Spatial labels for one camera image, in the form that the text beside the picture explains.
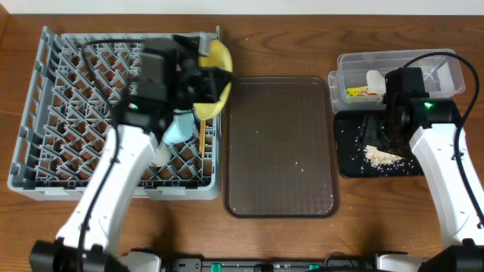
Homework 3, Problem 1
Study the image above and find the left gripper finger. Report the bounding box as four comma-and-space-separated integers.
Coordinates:
203, 67, 232, 103
198, 32, 219, 57

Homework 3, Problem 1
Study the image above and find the yellow round plate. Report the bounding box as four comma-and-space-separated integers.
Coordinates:
194, 40, 233, 120

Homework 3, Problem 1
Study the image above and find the pile of rice scraps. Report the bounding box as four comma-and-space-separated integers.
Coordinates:
340, 130, 417, 175

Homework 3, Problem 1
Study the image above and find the yellow green snack wrapper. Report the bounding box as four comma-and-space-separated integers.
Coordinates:
346, 86, 369, 97

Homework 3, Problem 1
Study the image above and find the light blue bowl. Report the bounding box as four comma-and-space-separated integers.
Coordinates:
162, 110, 194, 145

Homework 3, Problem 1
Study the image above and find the wooden chopstick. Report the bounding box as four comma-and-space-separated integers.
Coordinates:
199, 120, 206, 157
200, 120, 206, 160

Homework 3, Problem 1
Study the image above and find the white tissue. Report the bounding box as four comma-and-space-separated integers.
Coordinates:
366, 70, 386, 95

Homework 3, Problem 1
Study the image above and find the light green cup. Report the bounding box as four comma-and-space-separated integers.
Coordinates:
151, 142, 172, 167

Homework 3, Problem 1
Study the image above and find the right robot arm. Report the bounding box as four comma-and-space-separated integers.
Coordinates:
360, 98, 483, 271

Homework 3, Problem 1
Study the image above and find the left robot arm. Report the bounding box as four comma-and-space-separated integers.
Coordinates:
29, 32, 233, 271

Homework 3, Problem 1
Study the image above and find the black waste tray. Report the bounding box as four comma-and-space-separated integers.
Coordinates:
334, 110, 423, 178

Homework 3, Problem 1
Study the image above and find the grey plastic dishwasher rack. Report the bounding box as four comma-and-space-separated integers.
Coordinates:
7, 28, 222, 201

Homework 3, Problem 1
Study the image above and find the clear plastic bin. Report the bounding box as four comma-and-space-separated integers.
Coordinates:
328, 49, 466, 113

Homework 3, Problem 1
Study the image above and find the dark brown serving tray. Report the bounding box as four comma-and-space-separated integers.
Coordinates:
224, 76, 340, 218

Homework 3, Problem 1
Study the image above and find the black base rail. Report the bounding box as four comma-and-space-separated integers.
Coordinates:
128, 249, 379, 272

